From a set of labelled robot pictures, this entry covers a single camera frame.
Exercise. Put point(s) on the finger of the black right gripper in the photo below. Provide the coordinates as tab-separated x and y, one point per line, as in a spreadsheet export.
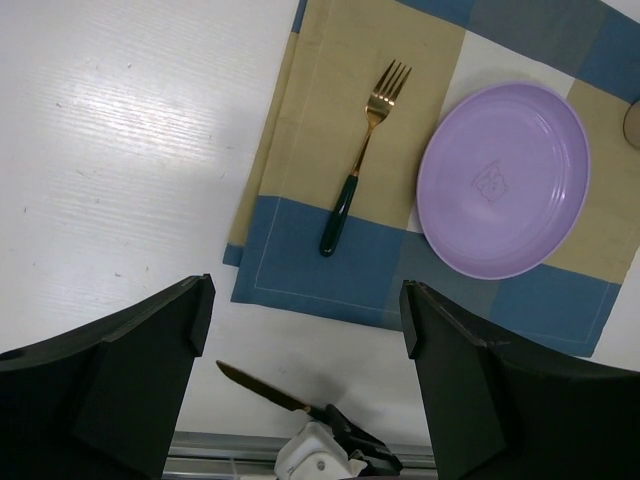
360	445

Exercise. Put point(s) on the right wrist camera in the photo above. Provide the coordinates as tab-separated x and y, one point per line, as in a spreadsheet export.
313	453

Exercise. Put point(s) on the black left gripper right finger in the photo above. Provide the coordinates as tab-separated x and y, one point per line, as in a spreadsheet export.
500	406

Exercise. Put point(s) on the purple plastic plate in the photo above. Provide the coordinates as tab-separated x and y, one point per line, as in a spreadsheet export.
503	180

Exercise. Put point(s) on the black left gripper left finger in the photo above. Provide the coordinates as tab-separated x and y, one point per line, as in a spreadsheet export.
102	401

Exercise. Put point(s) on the gold knife green handle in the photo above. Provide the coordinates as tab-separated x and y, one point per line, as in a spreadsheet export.
270	392

